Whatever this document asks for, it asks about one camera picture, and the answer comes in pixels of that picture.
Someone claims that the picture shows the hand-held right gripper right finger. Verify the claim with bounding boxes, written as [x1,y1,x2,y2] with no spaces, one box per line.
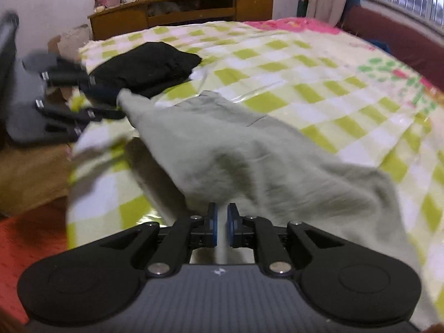
[227,203,348,277]

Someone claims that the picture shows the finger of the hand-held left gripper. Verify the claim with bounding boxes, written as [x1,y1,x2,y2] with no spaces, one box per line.
[41,63,102,90]
[35,98,127,124]

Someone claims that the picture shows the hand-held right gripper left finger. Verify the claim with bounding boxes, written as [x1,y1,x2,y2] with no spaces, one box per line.
[100,202,219,279]

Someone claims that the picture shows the grey green pants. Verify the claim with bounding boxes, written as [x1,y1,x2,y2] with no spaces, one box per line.
[116,88,436,328]

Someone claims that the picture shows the cardboard box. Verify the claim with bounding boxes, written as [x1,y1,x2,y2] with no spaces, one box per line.
[47,24,91,65]

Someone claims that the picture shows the black folded garment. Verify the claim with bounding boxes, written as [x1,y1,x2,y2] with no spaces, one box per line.
[85,41,203,99]

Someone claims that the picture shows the wooden cabinet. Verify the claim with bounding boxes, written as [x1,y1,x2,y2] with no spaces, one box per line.
[87,0,277,41]

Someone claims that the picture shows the orange red cloth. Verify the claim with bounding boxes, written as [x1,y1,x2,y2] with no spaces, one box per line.
[0,201,70,325]

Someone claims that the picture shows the maroon sofa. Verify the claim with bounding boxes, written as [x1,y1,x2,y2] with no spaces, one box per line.
[341,0,444,89]

